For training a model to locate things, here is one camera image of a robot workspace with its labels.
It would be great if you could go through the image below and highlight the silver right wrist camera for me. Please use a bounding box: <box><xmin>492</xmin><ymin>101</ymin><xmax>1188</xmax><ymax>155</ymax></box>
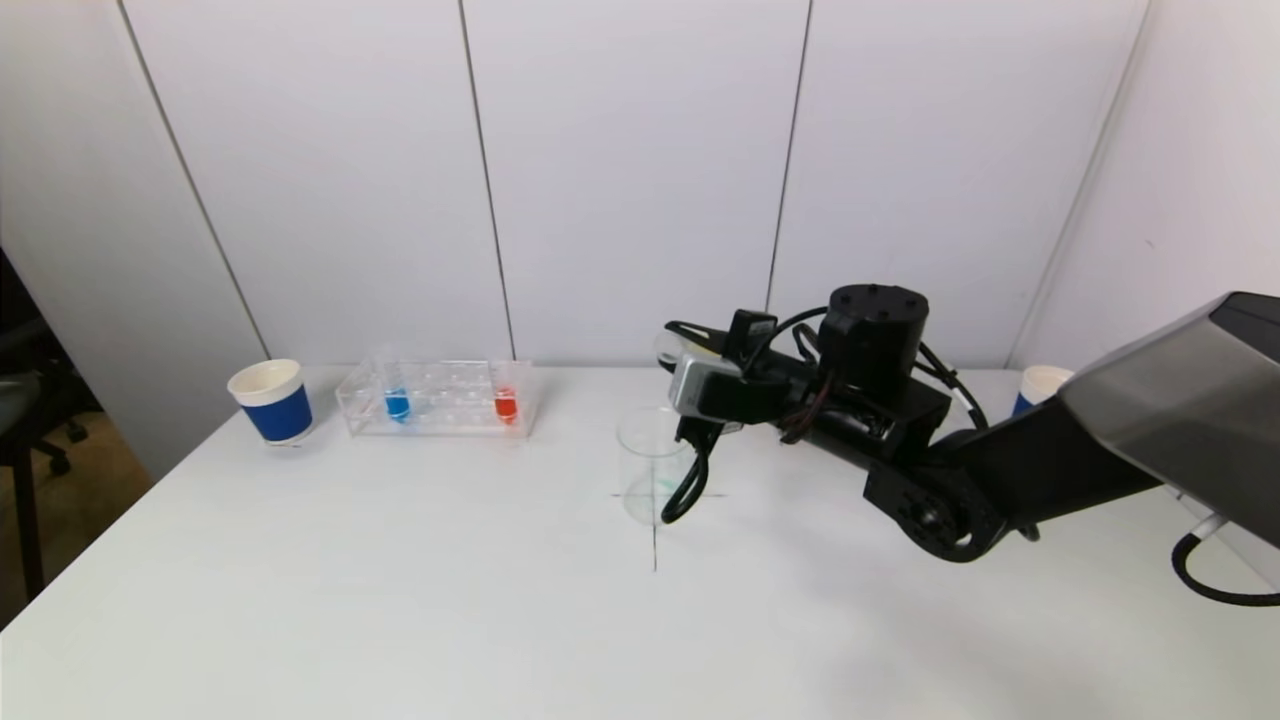
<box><xmin>668</xmin><ymin>350</ymin><xmax>749</xmax><ymax>421</ymax></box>

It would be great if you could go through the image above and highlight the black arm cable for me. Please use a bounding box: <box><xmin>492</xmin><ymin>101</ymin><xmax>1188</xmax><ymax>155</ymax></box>
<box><xmin>1172</xmin><ymin>515</ymin><xmax>1280</xmax><ymax>608</ymax></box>

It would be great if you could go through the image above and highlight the clear acrylic test tube rack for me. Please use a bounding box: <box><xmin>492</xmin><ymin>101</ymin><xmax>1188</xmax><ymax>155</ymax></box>
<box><xmin>337</xmin><ymin>361</ymin><xmax>536</xmax><ymax>439</ymax></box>

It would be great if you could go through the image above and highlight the clear glass beaker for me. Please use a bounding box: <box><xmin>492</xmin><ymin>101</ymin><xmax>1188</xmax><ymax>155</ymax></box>
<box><xmin>616</xmin><ymin>406</ymin><xmax>699</xmax><ymax>528</ymax></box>

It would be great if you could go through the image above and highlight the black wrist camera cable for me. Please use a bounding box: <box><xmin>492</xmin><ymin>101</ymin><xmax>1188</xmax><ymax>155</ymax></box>
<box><xmin>660</xmin><ymin>415</ymin><xmax>723</xmax><ymax>526</ymax></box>

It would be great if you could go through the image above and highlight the black office chair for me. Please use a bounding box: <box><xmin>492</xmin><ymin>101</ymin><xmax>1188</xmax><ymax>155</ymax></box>
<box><xmin>0</xmin><ymin>320</ymin><xmax>91</xmax><ymax>477</ymax></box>

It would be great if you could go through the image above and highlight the test tube with red pigment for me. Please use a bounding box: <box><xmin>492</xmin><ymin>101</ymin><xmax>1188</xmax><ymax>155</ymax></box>
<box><xmin>490</xmin><ymin>352</ymin><xmax>521</xmax><ymax>426</ymax></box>

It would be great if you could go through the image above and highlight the test tube with yellow pigment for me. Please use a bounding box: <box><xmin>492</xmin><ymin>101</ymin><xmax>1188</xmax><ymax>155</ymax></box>
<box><xmin>655</xmin><ymin>333</ymin><xmax>723</xmax><ymax>379</ymax></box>

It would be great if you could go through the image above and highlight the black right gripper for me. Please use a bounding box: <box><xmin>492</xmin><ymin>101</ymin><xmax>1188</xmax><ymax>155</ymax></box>
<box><xmin>659</xmin><ymin>309</ymin><xmax>820</xmax><ymax>443</ymax></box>

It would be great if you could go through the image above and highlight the test tube with blue pigment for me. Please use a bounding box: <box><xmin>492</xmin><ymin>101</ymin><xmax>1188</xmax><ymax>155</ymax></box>
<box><xmin>377</xmin><ymin>347</ymin><xmax>413</xmax><ymax>425</ymax></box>

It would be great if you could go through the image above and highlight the blue and white paper cup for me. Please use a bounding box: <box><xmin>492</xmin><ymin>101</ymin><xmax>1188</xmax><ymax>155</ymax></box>
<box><xmin>227</xmin><ymin>360</ymin><xmax>315</xmax><ymax>447</ymax></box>
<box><xmin>1012</xmin><ymin>365</ymin><xmax>1076</xmax><ymax>417</ymax></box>

